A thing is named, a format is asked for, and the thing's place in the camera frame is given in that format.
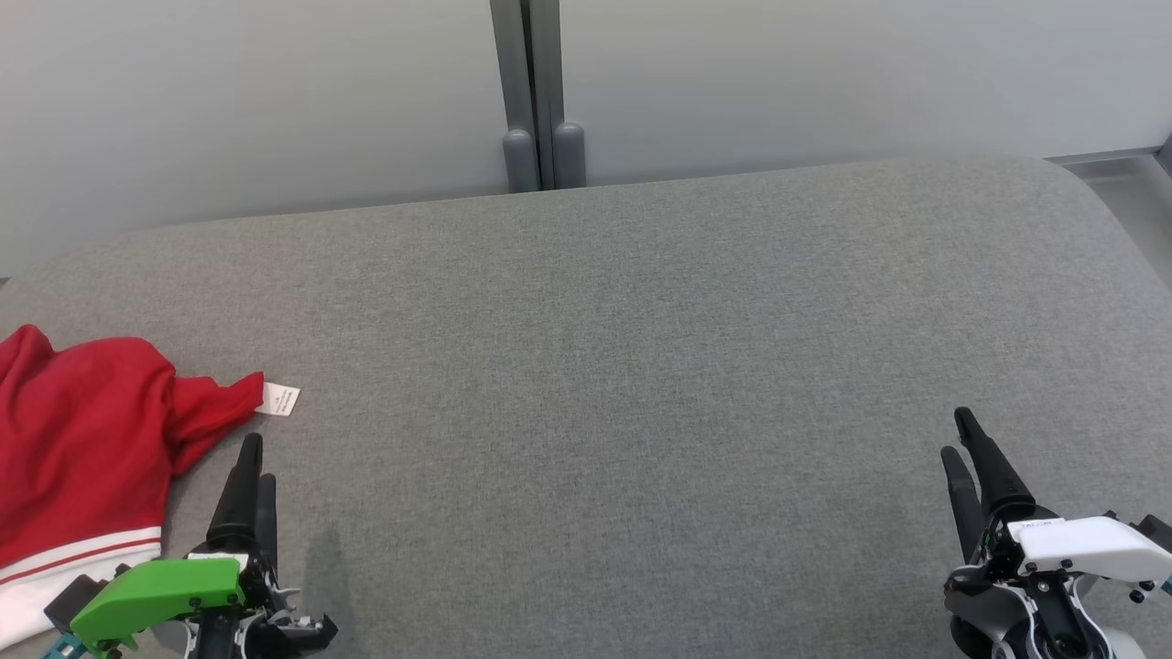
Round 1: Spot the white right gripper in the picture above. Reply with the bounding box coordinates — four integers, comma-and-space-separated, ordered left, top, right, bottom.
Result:
940, 407, 1172, 642

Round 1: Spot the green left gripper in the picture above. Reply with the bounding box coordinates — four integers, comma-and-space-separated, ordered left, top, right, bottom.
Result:
70, 432, 339, 659

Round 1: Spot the red shirt with white trim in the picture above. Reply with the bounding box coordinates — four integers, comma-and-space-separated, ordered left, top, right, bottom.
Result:
0, 324, 301, 647

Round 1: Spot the grey fabric sofa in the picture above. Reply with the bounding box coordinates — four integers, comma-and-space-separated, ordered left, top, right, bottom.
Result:
0, 156, 1172, 659

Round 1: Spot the grey floor rail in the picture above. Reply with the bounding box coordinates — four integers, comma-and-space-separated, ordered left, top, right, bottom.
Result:
1044, 146, 1166, 167

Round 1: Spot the grey partition frame post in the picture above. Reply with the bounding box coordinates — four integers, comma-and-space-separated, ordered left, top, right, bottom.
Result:
490, 0, 540, 194
527, 0, 588, 190

